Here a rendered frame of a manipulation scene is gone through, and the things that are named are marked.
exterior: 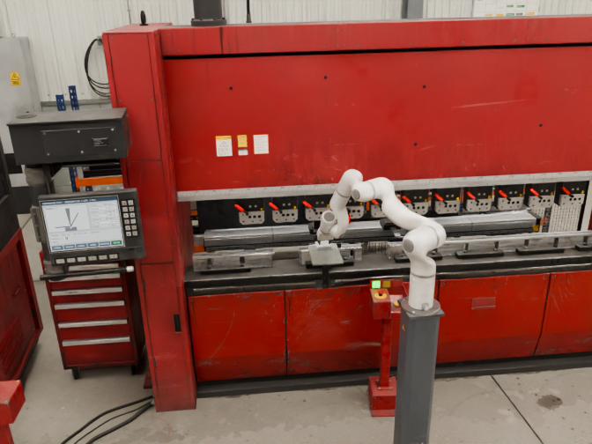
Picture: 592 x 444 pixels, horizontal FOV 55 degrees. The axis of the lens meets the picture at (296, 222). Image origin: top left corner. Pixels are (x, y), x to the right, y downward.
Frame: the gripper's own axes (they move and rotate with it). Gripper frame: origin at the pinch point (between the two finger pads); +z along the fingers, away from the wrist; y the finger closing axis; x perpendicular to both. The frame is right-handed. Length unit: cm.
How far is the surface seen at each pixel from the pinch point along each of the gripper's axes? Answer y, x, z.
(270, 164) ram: 31, -33, -37
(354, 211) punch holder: -18.9, -12.8, -12.0
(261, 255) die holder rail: 39.0, 2.9, 7.9
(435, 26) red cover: -61, -79, -94
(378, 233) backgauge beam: -41, -16, 27
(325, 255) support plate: 0.9, 10.9, -3.7
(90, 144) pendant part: 115, -11, -94
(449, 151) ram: -75, -35, -39
